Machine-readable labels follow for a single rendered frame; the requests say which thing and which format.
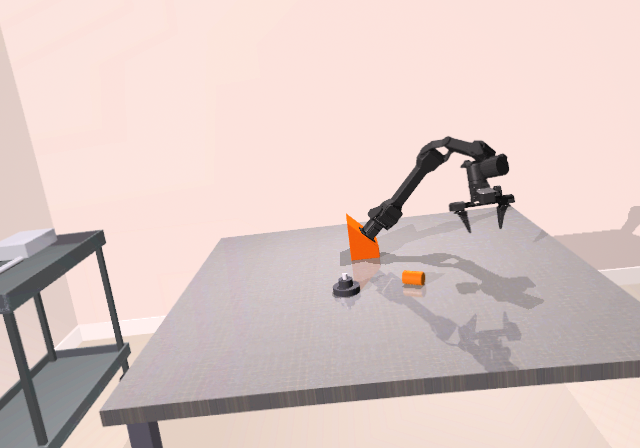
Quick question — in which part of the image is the orange knob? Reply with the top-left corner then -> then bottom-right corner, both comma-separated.
402,271 -> 425,285

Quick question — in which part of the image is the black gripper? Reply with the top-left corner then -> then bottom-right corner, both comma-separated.
448,179 -> 515,233

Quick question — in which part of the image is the silver round pedestal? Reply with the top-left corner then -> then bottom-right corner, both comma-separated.
333,273 -> 360,297

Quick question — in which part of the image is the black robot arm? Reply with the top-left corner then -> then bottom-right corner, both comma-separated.
359,136 -> 509,243

